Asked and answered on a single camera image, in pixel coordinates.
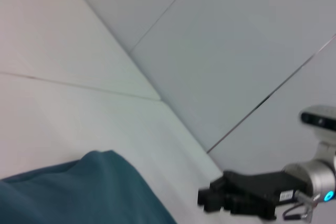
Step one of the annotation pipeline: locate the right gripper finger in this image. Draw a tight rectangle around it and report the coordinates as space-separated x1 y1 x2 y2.
208 174 229 195
197 186 237 214

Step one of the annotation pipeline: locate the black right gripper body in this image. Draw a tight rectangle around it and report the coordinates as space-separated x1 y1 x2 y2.
223 170 313 221

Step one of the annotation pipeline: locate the teal T-shirt with FREE print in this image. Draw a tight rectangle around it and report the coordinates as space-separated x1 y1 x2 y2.
0 150 178 224

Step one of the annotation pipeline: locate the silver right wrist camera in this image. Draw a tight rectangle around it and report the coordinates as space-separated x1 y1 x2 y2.
298 105 336 161

